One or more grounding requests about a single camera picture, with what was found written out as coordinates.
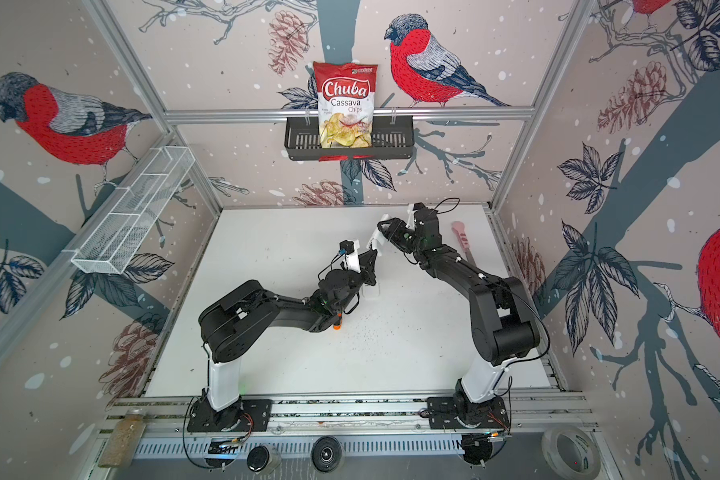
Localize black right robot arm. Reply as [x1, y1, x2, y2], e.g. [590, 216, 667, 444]
[377, 203, 541, 407]

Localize black round cap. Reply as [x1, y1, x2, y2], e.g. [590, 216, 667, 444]
[246, 444, 282, 475]

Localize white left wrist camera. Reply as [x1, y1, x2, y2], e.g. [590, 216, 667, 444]
[339, 240, 361, 273]

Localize glass jar with grains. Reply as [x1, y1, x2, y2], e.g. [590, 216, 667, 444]
[97, 409, 146, 468]

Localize white mesh wall shelf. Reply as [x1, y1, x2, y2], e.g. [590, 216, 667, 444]
[71, 146, 195, 274]

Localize black wire basket shelf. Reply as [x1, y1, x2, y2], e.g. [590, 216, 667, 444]
[284, 116, 415, 162]

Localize clear tape roll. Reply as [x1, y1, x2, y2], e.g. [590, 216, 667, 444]
[541, 425, 602, 480]

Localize black round speaker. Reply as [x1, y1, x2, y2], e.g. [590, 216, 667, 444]
[310, 436, 344, 474]

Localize orange black screwdriver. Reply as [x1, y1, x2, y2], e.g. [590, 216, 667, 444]
[332, 311, 343, 330]

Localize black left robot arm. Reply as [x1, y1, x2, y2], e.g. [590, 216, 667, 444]
[198, 241, 378, 413]

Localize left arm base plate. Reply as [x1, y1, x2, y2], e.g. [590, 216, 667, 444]
[186, 397, 273, 433]

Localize Chuba cassava chips bag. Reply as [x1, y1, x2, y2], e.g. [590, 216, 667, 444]
[313, 62, 378, 148]

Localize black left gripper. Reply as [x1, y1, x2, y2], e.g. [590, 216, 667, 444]
[334, 249, 377, 314]

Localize pink handled knife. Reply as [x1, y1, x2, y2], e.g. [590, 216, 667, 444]
[451, 221, 476, 265]

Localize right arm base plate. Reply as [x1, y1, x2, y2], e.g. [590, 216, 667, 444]
[421, 394, 510, 430]

